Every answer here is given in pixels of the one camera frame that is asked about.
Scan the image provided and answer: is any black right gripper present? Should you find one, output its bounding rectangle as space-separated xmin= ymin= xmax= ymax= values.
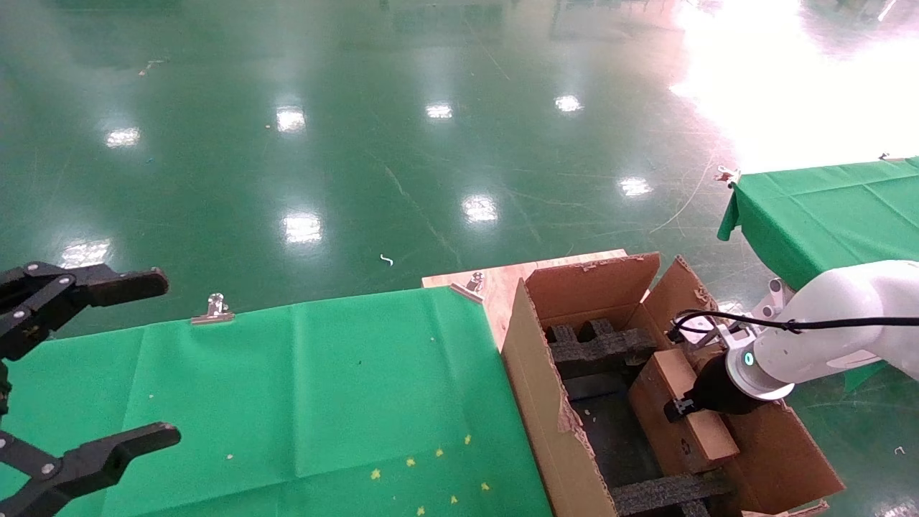
xmin=663 ymin=355 xmax=765 ymax=424

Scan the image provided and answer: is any black foam insert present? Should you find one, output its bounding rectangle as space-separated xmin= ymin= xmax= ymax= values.
xmin=546 ymin=320 xmax=658 ymax=381
xmin=610 ymin=468 xmax=737 ymax=517

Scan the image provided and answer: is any large open cardboard carton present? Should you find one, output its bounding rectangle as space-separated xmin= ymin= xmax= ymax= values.
xmin=501 ymin=251 xmax=846 ymax=517

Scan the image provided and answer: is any white table leg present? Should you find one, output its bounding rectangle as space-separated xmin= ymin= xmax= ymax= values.
xmin=747 ymin=279 xmax=796 ymax=324

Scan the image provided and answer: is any small brown cardboard box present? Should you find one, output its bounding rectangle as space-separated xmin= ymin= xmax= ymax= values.
xmin=628 ymin=348 xmax=740 ymax=476

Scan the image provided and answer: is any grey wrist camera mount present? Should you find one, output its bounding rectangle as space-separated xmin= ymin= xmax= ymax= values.
xmin=668 ymin=316 xmax=751 ymax=354

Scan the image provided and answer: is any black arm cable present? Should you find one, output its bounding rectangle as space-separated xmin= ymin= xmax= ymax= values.
xmin=671 ymin=309 xmax=919 ymax=338

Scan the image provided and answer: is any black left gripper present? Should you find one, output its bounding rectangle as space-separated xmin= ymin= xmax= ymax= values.
xmin=0 ymin=262 xmax=182 ymax=517

